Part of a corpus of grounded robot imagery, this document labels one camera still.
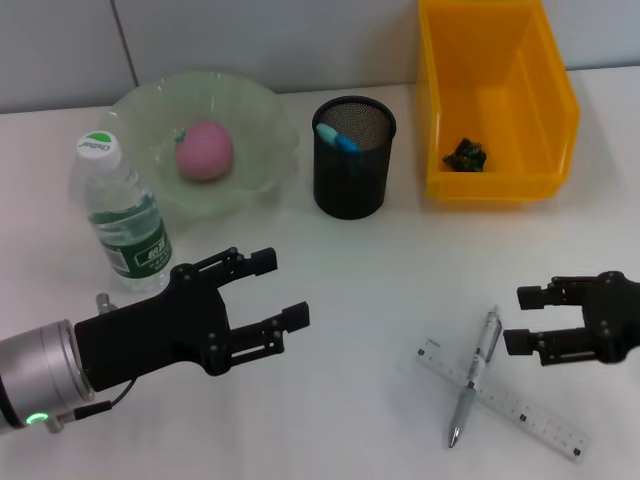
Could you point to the green plastic wrapper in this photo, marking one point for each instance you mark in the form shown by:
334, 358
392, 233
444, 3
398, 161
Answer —
465, 155

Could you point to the clear plastic ruler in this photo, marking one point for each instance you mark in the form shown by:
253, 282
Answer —
540, 425

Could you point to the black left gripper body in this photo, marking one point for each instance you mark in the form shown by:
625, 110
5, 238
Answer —
150, 335

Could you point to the black mesh pen holder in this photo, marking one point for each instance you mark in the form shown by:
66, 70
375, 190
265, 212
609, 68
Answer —
350, 185

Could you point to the grey white ballpoint pen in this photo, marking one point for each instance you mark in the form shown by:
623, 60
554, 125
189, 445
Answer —
461, 415

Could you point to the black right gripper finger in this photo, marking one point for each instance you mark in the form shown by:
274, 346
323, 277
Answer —
550, 345
550, 295

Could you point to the green glass fruit plate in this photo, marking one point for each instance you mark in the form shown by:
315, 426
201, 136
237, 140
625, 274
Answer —
250, 150

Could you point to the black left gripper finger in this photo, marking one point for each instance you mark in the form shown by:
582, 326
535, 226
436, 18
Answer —
235, 265
270, 335

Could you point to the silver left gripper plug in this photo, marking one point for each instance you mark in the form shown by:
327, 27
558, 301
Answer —
105, 302

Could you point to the clear green-label water bottle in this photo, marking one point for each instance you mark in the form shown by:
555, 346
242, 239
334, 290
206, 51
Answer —
125, 225

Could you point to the yellow plastic bin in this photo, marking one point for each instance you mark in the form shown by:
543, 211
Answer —
490, 75

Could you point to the blue scissors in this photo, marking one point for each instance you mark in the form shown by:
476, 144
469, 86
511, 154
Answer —
340, 140

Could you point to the pink toy peach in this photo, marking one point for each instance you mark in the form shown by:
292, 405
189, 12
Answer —
205, 152

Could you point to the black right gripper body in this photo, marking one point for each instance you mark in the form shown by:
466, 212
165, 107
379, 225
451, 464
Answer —
615, 320

